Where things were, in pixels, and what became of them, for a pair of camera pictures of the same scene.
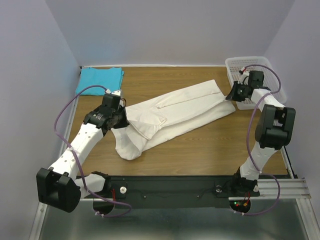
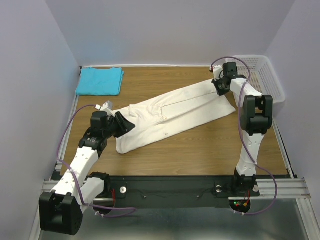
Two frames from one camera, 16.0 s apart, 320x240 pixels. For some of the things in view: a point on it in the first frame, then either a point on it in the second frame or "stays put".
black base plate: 175,192 stays put
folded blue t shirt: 111,78 stays put
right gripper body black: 238,93 -> 221,89
